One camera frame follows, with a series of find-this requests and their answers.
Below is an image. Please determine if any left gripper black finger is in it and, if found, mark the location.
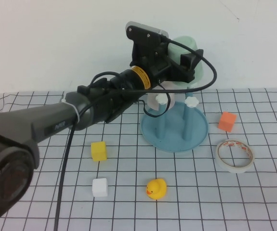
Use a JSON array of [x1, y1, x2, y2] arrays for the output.
[[180, 49, 205, 70]]

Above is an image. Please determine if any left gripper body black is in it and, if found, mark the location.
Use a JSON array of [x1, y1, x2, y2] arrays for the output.
[[130, 40, 196, 84]]

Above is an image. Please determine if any green plastic cup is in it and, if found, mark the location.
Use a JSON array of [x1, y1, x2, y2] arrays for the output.
[[166, 35, 205, 88]]

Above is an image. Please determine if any pink plastic cup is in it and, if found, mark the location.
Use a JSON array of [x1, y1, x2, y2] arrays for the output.
[[145, 92, 176, 113]]

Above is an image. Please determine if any blue cup stand with pegs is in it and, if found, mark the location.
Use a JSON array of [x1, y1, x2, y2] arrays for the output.
[[140, 96, 210, 154]]

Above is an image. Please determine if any white tape roll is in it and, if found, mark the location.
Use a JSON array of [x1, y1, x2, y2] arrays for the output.
[[215, 139, 255, 173]]

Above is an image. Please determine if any orange cube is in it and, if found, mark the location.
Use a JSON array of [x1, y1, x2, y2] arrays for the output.
[[218, 111, 237, 133]]

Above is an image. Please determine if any white zip tie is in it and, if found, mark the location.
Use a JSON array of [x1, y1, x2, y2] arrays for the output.
[[61, 97, 81, 124]]

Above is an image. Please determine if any yellow cube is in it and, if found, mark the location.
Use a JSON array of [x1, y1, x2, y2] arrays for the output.
[[91, 141, 108, 162]]

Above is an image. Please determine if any white black-grid tablecloth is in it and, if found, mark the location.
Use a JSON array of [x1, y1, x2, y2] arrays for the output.
[[0, 88, 277, 231]]

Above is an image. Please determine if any yellow rubber duck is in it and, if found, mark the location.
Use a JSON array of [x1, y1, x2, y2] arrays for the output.
[[145, 178, 168, 200]]

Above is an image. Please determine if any white cube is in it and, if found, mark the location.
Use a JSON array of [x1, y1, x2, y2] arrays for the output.
[[92, 178, 109, 198]]

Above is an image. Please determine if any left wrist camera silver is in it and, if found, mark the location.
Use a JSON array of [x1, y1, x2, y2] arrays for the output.
[[125, 21, 170, 48]]

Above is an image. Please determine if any left gripper cable thin black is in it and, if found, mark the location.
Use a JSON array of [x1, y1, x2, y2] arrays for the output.
[[138, 91, 171, 119]]

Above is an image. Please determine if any left camera cable thick black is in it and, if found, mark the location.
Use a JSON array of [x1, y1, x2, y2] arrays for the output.
[[53, 38, 218, 231]]

